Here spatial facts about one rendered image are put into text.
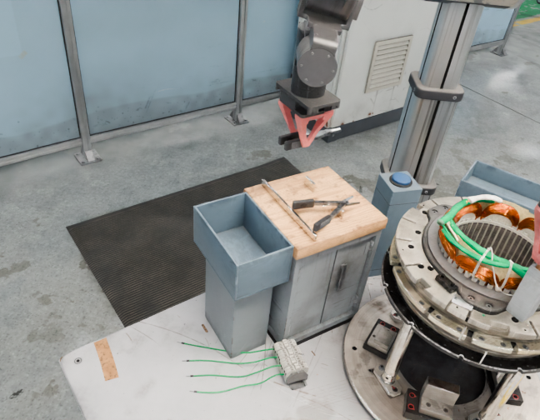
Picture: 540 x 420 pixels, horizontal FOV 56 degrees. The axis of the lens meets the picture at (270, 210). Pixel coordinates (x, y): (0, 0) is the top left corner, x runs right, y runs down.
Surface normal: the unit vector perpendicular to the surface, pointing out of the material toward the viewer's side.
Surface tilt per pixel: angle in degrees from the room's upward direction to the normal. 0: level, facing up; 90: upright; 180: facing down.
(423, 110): 90
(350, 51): 90
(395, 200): 90
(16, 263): 0
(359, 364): 0
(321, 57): 91
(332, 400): 0
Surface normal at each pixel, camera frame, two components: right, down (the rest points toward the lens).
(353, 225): 0.09, -0.78
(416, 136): -0.03, 0.62
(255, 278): 0.51, 0.57
